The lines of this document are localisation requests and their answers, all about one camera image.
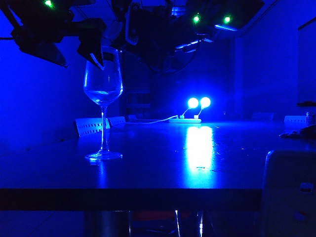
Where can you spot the small white perforated chair back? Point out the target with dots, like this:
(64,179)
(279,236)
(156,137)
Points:
(117,121)

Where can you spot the large white perforated chair back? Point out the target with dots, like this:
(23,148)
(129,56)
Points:
(86,128)

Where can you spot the shiny metal leg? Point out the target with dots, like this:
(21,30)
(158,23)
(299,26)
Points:
(176,223)
(200,223)

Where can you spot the background shelf unit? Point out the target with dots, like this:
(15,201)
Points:
(137,98)

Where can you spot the white power strip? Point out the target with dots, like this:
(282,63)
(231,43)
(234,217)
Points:
(185,120)

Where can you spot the faint white chair back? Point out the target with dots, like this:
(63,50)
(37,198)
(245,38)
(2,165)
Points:
(263,116)

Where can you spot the clear stemmed wine glass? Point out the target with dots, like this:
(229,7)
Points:
(102,93)

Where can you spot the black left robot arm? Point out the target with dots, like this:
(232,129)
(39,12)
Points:
(37,11)

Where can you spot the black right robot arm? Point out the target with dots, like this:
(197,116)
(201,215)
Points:
(212,10)

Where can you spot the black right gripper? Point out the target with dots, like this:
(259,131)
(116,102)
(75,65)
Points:
(145,8)

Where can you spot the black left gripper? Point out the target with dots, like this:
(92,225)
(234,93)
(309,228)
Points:
(56,32)

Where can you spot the dark wall board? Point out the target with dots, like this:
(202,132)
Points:
(307,64)

